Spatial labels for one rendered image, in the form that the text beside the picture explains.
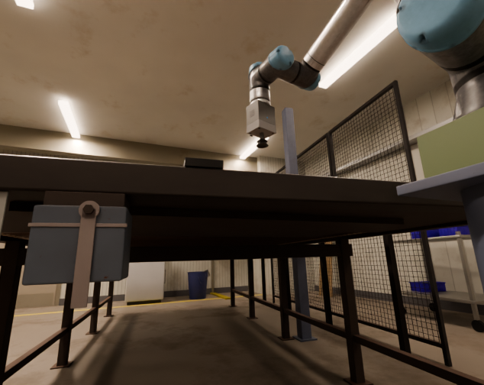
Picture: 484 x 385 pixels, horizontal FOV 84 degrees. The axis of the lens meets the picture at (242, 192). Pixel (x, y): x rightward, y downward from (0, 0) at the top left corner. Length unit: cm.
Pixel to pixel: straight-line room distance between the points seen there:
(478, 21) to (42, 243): 75
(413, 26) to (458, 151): 22
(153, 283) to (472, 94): 532
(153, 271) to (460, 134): 528
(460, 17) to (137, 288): 542
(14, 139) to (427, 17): 607
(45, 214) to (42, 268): 8
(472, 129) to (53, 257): 70
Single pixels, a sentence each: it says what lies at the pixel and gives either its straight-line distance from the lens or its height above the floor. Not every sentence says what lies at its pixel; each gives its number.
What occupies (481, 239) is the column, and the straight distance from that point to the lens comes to 61.
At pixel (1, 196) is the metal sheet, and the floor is 85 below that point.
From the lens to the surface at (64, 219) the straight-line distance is 51.
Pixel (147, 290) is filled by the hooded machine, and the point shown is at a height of 23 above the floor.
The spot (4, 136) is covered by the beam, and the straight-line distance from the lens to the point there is 628.
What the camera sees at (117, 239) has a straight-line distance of 49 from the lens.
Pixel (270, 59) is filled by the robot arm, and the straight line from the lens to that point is 99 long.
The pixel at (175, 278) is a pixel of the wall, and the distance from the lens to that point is 640.
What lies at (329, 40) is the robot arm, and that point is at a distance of 103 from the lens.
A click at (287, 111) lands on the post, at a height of 234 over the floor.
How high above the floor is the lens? 74
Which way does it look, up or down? 14 degrees up
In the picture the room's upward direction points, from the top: 2 degrees counter-clockwise
